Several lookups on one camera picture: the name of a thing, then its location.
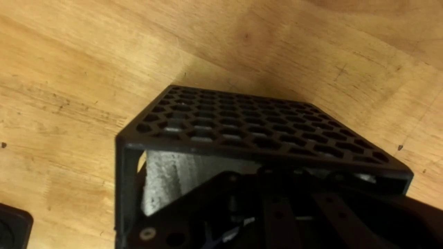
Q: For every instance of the black vertical pole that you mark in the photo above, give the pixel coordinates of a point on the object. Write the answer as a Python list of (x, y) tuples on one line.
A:
[(13, 229)]

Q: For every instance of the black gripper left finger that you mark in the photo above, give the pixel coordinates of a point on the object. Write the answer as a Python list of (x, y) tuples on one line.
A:
[(208, 212)]

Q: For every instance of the white towel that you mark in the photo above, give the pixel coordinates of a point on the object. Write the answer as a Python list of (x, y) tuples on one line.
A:
[(171, 178)]

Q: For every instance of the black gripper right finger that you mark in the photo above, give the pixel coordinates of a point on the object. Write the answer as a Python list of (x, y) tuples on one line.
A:
[(351, 222)]

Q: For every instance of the black perforated box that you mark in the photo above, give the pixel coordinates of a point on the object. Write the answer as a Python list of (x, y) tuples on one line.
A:
[(240, 125)]

